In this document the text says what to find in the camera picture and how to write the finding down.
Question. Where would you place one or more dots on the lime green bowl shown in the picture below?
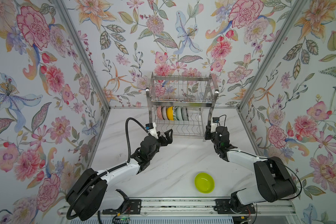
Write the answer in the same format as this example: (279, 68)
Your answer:
(204, 183)

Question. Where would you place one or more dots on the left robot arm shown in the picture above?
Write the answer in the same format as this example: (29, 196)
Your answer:
(93, 191)

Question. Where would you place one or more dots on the steel two-tier dish rack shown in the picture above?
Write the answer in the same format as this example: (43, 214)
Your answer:
(198, 93)

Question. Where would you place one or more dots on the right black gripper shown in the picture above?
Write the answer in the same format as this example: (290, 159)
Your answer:
(208, 134)

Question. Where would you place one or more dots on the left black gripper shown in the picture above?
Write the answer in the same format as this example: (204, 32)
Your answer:
(169, 140)

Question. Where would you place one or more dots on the pink striped bowl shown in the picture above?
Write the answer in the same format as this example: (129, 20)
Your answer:
(164, 112)

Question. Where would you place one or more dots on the yellow bowl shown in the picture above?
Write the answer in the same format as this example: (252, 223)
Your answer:
(170, 113)

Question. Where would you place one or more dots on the pale celadon bowl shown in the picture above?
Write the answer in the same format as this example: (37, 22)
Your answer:
(178, 113)

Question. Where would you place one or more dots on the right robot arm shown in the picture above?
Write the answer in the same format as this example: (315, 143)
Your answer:
(273, 181)

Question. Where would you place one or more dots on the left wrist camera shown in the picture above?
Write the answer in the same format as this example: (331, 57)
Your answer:
(151, 129)

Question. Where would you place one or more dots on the dark blue flower bowl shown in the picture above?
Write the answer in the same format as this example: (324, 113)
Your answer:
(184, 113)

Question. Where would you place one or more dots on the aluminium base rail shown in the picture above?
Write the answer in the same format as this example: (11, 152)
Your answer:
(202, 206)

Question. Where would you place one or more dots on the green leaf pattern bowl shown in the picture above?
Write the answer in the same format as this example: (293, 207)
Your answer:
(174, 113)

